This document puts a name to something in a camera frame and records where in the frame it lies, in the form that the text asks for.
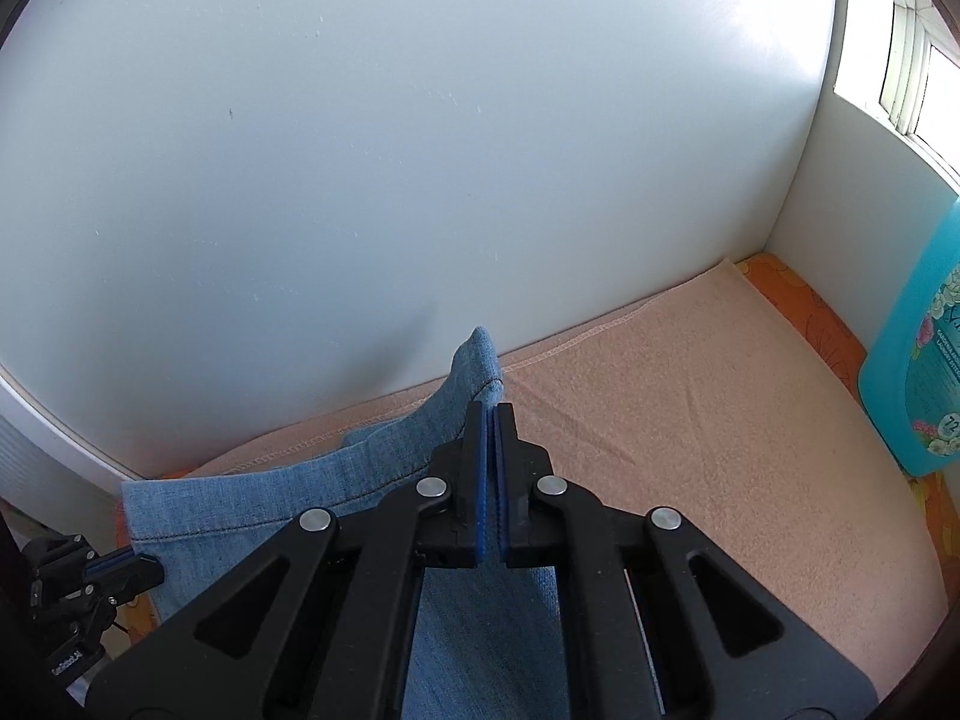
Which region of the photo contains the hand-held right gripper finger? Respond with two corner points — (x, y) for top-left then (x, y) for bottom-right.
(81, 401), (501, 720)
(495, 403), (878, 720)

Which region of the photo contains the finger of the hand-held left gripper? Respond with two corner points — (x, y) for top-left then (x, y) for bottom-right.
(82, 549), (166, 602)

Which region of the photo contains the blue towel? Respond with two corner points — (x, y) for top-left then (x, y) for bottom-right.
(120, 326), (571, 720)

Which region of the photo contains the peach fleece blanket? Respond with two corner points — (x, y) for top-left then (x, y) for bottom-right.
(161, 259), (946, 698)

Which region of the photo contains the orange floral bed sheet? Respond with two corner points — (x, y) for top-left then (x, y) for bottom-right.
(112, 253), (960, 661)

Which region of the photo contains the blue detergent bottle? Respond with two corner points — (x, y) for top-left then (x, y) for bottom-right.
(859, 199), (960, 477)

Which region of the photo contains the white window frame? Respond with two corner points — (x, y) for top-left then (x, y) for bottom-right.
(832, 0), (960, 200)

